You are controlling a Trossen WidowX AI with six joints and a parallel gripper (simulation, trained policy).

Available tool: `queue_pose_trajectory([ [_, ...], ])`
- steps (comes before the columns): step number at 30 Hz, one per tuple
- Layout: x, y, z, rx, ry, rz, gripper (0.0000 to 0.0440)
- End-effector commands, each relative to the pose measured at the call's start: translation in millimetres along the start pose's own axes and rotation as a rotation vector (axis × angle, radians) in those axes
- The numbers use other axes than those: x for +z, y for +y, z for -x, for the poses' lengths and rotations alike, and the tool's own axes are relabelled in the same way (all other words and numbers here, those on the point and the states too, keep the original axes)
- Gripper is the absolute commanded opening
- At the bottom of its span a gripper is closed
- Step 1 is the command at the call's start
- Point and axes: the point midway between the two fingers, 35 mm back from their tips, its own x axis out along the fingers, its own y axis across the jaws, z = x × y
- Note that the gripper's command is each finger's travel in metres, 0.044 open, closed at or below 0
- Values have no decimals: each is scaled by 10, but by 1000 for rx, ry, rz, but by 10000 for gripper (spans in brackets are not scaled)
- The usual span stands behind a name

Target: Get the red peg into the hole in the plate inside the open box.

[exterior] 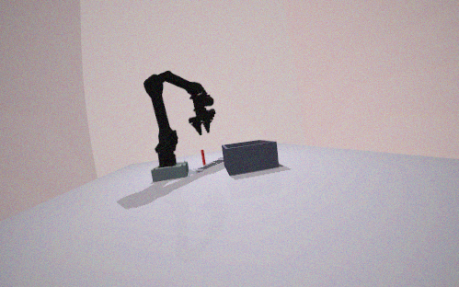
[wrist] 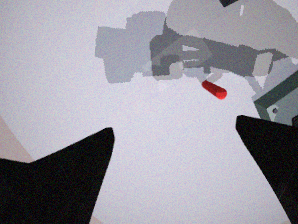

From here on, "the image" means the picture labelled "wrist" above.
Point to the dark red peg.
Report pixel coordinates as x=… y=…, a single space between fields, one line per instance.
x=215 y=89

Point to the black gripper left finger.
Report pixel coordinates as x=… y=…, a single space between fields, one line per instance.
x=61 y=188

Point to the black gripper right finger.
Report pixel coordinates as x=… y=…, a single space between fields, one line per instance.
x=275 y=148

